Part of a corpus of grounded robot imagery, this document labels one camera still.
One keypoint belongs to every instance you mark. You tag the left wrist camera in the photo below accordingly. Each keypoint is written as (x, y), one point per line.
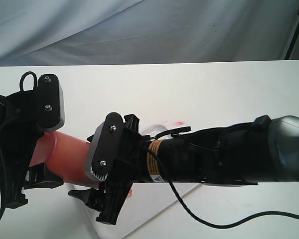
(50, 110)

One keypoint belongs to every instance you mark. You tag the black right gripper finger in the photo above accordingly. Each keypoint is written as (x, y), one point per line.
(115, 196)
(92, 198)

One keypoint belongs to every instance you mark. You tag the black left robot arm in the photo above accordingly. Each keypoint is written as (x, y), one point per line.
(19, 134)

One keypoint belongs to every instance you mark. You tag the white rectangular tray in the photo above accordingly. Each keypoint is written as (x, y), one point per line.
(142, 204)

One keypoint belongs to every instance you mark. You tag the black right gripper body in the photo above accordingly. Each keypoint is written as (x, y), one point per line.
(126, 166)

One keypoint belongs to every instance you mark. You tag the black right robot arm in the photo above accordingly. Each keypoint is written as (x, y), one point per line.
(249, 153)

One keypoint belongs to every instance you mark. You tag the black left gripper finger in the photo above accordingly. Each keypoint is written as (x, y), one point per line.
(39, 176)
(12, 178)

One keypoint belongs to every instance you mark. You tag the grey backdrop cloth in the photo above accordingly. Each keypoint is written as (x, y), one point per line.
(104, 32)

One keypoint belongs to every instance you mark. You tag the red sauce squeeze bottle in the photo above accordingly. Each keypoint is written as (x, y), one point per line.
(64, 156)

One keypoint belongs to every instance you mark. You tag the black tripod stand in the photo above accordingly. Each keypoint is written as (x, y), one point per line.
(292, 42)

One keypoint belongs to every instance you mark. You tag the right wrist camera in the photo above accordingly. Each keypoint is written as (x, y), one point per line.
(104, 148)

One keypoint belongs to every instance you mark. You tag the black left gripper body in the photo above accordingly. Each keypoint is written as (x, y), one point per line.
(19, 131)

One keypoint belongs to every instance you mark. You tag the red sauce smear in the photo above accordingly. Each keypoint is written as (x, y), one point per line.
(172, 123)

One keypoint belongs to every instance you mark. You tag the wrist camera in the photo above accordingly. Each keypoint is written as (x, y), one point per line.
(104, 148)
(50, 110)

